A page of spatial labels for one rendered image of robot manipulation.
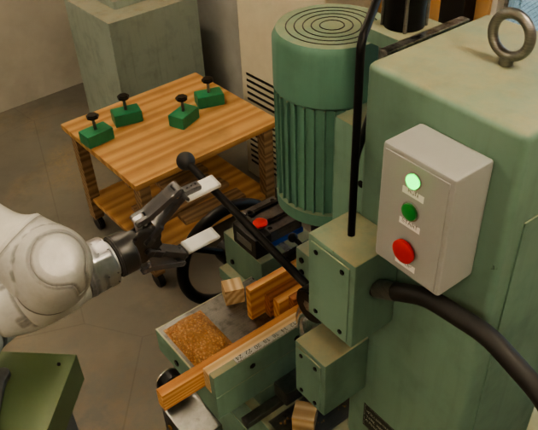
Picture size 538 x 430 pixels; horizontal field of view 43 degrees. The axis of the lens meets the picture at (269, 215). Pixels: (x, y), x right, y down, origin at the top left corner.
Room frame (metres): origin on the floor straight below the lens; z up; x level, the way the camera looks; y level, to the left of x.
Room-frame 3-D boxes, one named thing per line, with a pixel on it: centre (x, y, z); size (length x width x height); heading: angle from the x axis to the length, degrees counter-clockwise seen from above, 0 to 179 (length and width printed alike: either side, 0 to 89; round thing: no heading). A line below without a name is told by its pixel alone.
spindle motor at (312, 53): (0.93, -0.10, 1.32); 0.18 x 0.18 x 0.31
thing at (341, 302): (0.67, -0.11, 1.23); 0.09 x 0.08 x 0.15; 36
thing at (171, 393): (0.89, -0.05, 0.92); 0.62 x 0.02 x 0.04; 126
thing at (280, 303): (0.96, -0.08, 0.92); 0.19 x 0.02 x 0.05; 126
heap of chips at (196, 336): (0.86, 0.14, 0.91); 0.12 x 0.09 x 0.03; 36
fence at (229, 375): (0.90, -0.13, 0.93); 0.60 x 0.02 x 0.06; 126
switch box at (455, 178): (0.59, -0.18, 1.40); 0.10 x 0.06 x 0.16; 36
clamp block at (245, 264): (1.09, 0.00, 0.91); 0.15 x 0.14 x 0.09; 126
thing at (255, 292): (0.97, -0.04, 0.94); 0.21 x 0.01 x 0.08; 126
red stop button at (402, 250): (0.57, -0.15, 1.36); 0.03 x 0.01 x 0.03; 36
